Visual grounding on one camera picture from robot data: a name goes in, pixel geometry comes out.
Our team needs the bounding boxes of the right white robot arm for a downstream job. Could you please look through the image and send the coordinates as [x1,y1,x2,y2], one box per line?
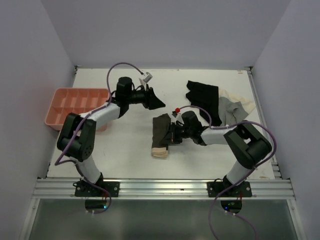
[160,111,277,197]

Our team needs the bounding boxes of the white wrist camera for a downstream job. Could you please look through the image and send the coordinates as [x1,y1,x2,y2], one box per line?
[139,72,153,86]
[171,107,182,122]

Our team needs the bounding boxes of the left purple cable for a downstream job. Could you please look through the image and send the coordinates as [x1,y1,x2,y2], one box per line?
[54,61,146,215]

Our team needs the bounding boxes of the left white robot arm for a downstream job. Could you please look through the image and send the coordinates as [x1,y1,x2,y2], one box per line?
[55,76,166,197]

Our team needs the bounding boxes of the cream underwear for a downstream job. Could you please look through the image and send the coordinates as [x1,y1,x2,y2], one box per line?
[218,88,256,114]

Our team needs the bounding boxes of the olive underwear beige waistband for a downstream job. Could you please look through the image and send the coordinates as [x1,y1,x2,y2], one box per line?
[151,113,171,159]

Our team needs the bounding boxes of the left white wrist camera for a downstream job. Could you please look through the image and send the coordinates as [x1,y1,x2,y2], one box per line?
[139,72,153,86]

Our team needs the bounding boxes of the grey underwear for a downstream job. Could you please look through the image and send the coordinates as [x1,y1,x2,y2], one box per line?
[218,97,249,127]

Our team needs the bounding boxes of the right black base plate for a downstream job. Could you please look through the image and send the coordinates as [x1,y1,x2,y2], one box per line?
[206,178,253,198]

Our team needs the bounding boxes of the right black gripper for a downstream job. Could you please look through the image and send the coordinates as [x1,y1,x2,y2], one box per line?
[160,121,193,144]

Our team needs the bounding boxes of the pink compartment tray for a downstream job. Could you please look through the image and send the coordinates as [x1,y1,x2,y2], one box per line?
[44,88,109,131]

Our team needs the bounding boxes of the aluminium mounting rail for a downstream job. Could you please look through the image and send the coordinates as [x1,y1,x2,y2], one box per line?
[32,178,295,200]

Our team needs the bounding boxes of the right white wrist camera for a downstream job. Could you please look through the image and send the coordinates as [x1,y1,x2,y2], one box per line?
[171,107,182,122]

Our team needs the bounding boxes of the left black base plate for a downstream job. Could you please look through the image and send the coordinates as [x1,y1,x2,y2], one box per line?
[72,180,120,198]

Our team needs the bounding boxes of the black underwear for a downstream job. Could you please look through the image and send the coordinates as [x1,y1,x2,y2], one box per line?
[185,80,222,127]

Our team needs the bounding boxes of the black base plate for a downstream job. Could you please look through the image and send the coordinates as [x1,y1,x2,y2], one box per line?
[206,178,253,198]
[72,180,120,198]

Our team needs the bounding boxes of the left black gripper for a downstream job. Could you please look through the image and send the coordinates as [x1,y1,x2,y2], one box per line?
[126,84,165,110]

